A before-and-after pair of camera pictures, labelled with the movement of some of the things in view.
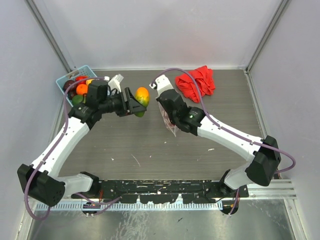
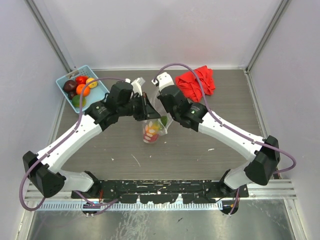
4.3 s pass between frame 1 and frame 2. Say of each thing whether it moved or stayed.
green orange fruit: stayed
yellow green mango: moved
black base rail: stayed
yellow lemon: stayed
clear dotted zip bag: moved
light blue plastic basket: stayed
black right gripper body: stayed
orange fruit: stayed
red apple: moved
